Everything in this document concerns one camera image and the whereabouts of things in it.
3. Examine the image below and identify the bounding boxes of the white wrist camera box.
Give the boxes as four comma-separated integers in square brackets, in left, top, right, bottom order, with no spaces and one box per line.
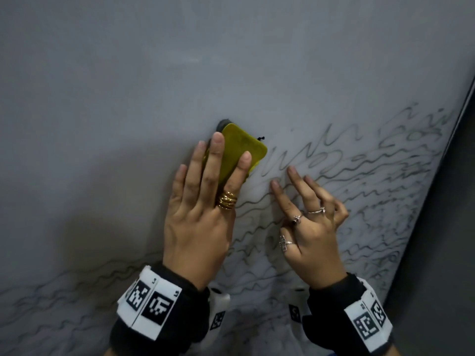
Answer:
[196,287,231,346]
[288,289,313,325]

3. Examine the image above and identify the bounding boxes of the gold stacked ring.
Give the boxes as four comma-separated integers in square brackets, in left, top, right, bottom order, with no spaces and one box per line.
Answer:
[217,191,238,212]

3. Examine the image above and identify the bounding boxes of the person's right hand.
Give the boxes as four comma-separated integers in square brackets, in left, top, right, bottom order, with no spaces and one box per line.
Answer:
[270,166,350,290]

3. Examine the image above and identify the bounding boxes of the yellow and black whiteboard eraser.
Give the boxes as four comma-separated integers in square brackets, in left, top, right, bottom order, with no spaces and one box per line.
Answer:
[216,119,269,186]

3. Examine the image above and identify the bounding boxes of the person's left hand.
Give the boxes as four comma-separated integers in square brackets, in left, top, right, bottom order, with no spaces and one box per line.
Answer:
[162,132,253,292]

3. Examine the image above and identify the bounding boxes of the black wristband with marker tag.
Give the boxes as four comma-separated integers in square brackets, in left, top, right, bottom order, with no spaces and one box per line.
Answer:
[108,262,212,356]
[301,272,394,356]

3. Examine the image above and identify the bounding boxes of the large scribbled whiteboard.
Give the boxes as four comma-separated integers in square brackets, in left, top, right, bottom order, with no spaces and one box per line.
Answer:
[0,0,475,356]

